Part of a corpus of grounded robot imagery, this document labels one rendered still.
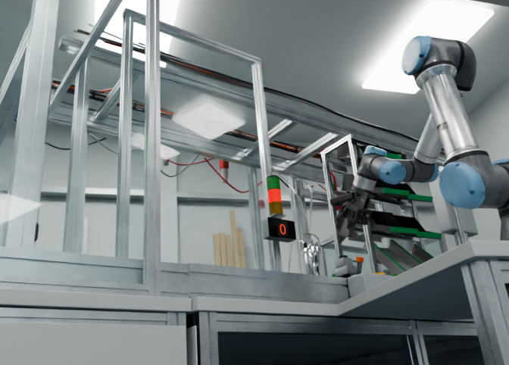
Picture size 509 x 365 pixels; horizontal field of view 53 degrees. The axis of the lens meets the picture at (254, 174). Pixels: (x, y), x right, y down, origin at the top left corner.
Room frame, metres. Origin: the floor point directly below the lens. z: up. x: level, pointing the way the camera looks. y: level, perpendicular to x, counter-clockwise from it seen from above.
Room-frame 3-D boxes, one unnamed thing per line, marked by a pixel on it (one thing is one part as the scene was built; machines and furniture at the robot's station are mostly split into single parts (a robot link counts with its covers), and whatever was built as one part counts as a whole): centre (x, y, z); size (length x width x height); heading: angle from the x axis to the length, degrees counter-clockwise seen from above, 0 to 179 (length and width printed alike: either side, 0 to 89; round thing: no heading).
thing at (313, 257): (2.80, -0.28, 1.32); 0.14 x 0.14 x 0.38
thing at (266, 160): (1.81, -0.05, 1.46); 0.03 x 0.03 x 1.00; 37
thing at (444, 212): (3.30, -1.31, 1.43); 0.30 x 0.09 x 1.13; 127
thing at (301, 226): (3.15, -0.27, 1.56); 0.09 x 0.04 x 1.39; 127
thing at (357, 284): (1.58, -0.35, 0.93); 0.21 x 0.07 x 0.06; 127
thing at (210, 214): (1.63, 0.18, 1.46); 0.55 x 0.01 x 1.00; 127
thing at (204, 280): (1.51, -0.16, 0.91); 0.89 x 0.06 x 0.11; 127
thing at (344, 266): (1.81, -0.28, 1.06); 0.08 x 0.04 x 0.07; 37
